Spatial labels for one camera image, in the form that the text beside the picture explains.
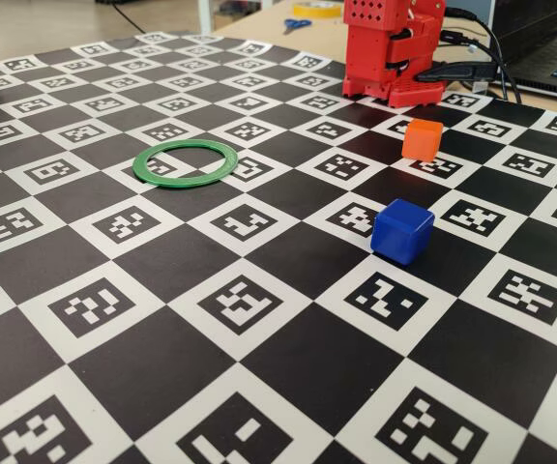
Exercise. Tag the blue cube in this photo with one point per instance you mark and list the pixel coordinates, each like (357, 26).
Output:
(401, 232)

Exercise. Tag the orange cube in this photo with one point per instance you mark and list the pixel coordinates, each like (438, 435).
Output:
(421, 142)

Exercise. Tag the red robot arm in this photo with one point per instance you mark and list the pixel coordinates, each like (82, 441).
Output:
(389, 58)

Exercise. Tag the checkerboard marker mat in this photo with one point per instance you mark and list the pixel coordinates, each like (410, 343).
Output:
(283, 338)

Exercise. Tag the blue scissors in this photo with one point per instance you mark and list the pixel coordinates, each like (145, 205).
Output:
(297, 23)

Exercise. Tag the yellow tape roll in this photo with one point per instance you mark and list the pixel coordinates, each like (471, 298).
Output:
(302, 10)

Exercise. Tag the white table leg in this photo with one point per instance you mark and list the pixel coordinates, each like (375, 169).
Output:
(206, 14)

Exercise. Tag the silver usb connector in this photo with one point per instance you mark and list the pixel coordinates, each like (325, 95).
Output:
(480, 87)

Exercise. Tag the black laptop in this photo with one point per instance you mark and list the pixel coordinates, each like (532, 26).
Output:
(549, 58)

